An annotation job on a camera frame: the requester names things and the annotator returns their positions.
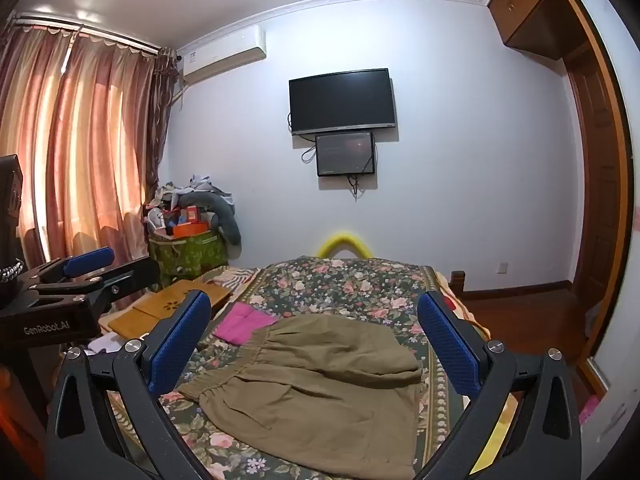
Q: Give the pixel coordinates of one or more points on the light wooden folding table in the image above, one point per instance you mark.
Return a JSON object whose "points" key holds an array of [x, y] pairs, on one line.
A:
{"points": [[150, 305]]}

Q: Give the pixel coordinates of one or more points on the wooden overhead cabinet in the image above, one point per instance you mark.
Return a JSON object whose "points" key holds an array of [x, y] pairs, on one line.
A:
{"points": [[525, 10]]}

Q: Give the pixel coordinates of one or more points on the pink curtain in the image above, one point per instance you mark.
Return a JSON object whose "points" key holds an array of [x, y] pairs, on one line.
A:
{"points": [[85, 150]]}

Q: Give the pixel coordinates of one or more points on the small black wall monitor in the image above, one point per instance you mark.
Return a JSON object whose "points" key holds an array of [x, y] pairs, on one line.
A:
{"points": [[345, 154]]}

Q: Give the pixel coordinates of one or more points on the grey plush pillow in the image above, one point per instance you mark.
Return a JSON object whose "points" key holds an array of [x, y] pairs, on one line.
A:
{"points": [[227, 220]]}

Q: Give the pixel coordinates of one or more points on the black wall television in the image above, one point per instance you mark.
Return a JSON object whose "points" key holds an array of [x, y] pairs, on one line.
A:
{"points": [[342, 100]]}

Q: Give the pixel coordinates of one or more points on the pile of clothes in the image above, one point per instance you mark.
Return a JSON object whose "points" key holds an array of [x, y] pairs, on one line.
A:
{"points": [[170, 195]]}

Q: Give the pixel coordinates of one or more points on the colourful plush blanket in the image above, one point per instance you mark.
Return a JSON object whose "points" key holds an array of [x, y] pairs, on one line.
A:
{"points": [[467, 317]]}

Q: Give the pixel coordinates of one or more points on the orange box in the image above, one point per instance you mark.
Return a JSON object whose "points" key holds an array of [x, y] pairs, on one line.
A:
{"points": [[190, 230]]}

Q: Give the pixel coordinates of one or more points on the dark floral bedspread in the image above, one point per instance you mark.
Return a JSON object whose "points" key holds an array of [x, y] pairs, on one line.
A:
{"points": [[350, 285]]}

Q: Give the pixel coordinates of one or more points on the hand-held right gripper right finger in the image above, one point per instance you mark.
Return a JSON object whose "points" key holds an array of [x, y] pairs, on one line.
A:
{"points": [[450, 350]]}

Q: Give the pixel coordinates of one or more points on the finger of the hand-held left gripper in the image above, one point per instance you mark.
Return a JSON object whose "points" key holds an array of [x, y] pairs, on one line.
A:
{"points": [[90, 261], [130, 280]]}

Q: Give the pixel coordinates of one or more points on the wooden bed post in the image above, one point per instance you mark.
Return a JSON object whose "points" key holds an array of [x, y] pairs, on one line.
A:
{"points": [[457, 282]]}

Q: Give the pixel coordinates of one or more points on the pink folded cloth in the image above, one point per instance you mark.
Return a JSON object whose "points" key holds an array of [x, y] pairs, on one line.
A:
{"points": [[240, 322]]}

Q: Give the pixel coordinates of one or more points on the white air conditioner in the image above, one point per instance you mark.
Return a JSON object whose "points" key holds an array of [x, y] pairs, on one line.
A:
{"points": [[225, 57]]}

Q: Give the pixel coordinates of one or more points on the green fabric storage box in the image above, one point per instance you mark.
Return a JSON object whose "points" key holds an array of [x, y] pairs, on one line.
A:
{"points": [[195, 255]]}

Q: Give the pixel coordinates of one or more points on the wooden door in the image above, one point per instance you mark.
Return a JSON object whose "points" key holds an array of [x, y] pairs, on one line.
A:
{"points": [[595, 160]]}

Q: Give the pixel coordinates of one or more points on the yellow curved foam tube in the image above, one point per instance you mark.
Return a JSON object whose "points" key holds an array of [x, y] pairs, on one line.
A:
{"points": [[344, 235]]}

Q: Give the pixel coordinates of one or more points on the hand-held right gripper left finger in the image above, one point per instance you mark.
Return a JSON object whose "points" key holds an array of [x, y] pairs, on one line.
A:
{"points": [[180, 345]]}

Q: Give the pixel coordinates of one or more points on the olive green pants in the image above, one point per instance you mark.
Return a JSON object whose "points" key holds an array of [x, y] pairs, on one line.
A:
{"points": [[310, 400]]}

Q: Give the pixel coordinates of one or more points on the white wall socket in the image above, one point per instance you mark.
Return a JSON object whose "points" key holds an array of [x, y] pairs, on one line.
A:
{"points": [[503, 267]]}

